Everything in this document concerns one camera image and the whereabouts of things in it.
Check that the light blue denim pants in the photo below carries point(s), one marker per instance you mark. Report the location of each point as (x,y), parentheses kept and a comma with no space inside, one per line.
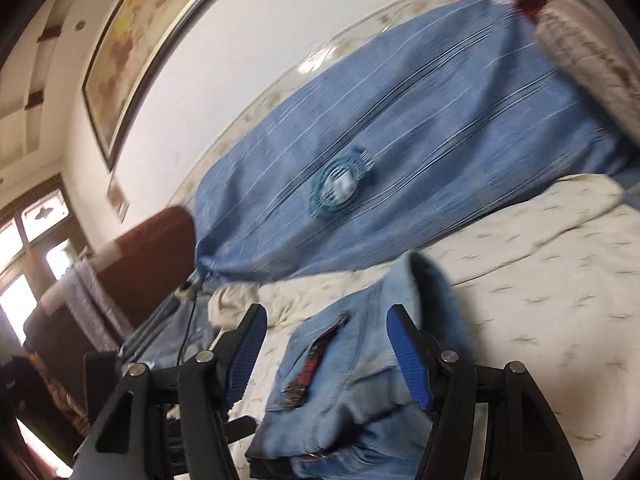
(350,360)

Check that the small framed wall picture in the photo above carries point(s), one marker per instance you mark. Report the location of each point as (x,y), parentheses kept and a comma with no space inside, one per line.
(117,195)

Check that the large framed wall picture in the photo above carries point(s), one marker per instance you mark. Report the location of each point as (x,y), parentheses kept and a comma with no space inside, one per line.
(135,35)

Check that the wooden framed window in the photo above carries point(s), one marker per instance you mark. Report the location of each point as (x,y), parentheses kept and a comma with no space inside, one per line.
(30,260)

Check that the blue plaid blanket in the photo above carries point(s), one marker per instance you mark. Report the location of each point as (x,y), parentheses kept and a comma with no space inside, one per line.
(425,135)

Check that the grey hanging cloth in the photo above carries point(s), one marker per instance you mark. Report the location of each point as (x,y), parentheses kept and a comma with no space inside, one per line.
(90,295)

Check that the cream leaf print sheet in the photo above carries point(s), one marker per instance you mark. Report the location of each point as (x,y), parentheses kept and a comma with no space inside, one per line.
(550,310)

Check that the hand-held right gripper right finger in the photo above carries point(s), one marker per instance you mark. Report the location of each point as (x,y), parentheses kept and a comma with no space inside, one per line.
(407,360)

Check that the brown upholstered chair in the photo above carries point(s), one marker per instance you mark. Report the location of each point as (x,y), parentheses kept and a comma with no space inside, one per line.
(150,250)

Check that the beige striped floral cushion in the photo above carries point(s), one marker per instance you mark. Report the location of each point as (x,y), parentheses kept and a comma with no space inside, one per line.
(590,45)

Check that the grey patterned cloth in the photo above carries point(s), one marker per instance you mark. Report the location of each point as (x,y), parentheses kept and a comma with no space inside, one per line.
(155,330)

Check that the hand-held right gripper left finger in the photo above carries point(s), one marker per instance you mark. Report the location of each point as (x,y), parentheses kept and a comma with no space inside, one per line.
(245,355)

